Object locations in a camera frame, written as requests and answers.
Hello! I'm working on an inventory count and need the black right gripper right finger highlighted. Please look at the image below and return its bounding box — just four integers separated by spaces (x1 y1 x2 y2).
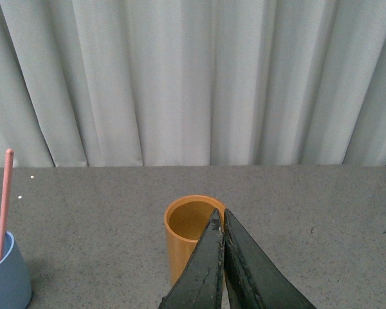
224 209 315 308

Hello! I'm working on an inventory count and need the blue cup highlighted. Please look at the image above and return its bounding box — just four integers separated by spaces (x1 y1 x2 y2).
0 232 32 308

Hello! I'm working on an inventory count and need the pink chopstick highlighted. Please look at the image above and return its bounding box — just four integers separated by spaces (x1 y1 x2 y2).
0 148 14 262

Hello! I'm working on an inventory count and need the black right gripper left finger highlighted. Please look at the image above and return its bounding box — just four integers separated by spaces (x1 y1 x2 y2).
159 209 225 309

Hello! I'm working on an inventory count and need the bamboo chopstick holder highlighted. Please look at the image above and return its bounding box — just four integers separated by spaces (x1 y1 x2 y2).
164 195 225 285

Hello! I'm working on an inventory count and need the white curtain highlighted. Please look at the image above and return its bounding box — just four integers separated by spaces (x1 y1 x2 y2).
0 1 386 167

